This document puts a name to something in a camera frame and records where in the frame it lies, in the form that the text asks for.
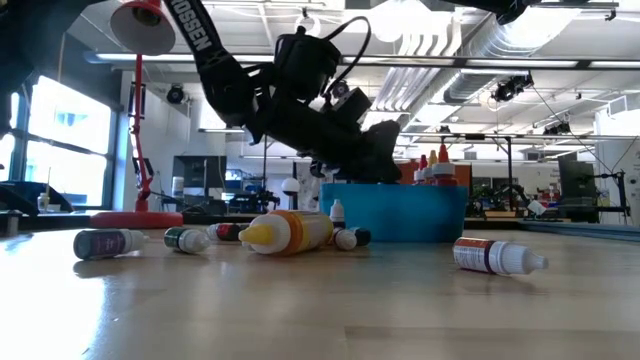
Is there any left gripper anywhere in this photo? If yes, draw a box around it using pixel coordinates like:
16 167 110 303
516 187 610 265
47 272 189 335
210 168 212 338
259 96 404 185

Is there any blue plastic bin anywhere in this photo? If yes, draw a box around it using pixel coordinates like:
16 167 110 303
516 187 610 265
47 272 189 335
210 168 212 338
319 182 469 245

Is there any small red-label bottle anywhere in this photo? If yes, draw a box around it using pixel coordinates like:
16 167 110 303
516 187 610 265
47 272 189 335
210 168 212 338
332 227 359 252
206 222 251 243

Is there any small brown-label bottle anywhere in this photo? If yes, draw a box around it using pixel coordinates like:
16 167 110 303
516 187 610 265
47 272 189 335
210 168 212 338
452 237 550 277

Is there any small green-label bottle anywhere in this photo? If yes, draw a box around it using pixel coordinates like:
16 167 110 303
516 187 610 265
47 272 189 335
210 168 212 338
163 226 212 255

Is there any small purple-label bottle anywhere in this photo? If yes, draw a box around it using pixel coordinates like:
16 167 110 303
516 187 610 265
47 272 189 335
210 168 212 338
72 228 150 262

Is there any orange panel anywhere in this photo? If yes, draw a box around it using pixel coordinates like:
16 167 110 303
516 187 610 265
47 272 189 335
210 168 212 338
399 160 472 190

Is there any white patterned curtain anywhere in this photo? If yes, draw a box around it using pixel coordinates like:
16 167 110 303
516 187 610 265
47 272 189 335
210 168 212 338
298 162 324 211

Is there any black monitor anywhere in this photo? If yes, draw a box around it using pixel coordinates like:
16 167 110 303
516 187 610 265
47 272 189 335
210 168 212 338
172 154 228 202

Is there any black equipment stand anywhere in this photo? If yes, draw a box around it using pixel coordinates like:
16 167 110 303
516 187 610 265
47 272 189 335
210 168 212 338
557 158 630 225

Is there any red desk lamp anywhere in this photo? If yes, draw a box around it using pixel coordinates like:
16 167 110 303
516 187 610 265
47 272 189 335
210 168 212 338
89 0 185 230

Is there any black slanted panel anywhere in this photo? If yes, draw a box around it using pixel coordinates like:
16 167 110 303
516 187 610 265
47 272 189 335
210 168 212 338
0 180 75 216

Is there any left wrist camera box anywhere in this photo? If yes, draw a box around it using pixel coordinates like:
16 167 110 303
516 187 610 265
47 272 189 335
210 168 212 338
335 89 375 124

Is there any long ceiling light rail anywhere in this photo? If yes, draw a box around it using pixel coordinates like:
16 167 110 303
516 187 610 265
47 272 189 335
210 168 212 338
84 49 640 71

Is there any black ceiling camera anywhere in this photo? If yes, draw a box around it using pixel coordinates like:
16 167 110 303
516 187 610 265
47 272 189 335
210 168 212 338
492 72 535 104

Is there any white cable coil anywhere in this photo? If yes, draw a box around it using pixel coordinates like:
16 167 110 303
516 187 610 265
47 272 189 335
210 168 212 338
294 9 322 37

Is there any silver air duct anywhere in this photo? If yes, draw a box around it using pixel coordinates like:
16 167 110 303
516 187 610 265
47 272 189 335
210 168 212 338
439 0 586 104

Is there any black aluminium table frame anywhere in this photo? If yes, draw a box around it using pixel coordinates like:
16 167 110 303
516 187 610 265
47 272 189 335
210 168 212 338
0 208 640 243

